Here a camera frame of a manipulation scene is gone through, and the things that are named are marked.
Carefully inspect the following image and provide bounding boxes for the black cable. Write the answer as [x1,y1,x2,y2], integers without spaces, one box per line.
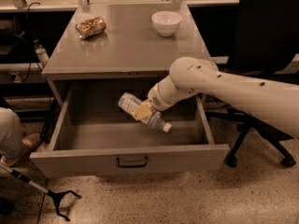
[13,2,42,83]

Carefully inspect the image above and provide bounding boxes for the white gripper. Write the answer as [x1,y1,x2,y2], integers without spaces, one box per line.
[132,76,200,120]

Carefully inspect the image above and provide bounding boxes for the wall power outlet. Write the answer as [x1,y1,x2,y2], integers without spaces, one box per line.
[9,72,21,83]

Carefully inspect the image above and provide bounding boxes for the black office chair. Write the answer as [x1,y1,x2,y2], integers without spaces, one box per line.
[198,0,299,167]

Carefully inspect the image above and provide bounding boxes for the grabber reacher tool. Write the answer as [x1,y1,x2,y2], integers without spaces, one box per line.
[0,163,81,222]

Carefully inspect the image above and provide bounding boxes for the small bottle beside cabinet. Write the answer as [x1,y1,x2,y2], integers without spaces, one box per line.
[34,39,49,67]

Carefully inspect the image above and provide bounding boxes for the open grey top drawer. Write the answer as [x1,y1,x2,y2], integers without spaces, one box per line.
[30,77,229,177]

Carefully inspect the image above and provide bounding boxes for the tan shoe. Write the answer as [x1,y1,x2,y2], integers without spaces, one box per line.
[0,133,41,166]

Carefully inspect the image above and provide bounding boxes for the blue plastic water bottle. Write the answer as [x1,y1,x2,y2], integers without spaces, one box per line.
[118,92,171,133]

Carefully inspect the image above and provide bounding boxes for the grey metal cabinet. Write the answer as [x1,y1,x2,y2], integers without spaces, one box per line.
[42,2,210,104]

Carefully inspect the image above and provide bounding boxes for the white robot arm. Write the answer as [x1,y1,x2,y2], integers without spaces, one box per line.
[133,57,299,138]

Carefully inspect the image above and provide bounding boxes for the person leg beige trousers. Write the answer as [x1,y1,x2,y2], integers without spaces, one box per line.
[0,107,22,159]

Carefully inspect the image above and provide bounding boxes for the white ceramic bowl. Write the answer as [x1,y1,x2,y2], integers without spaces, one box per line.
[151,11,182,36]

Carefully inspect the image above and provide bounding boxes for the black shoe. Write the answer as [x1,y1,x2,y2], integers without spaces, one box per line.
[0,198,15,216]

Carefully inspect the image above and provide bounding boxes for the black drawer handle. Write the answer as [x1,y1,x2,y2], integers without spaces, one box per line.
[116,156,149,169]

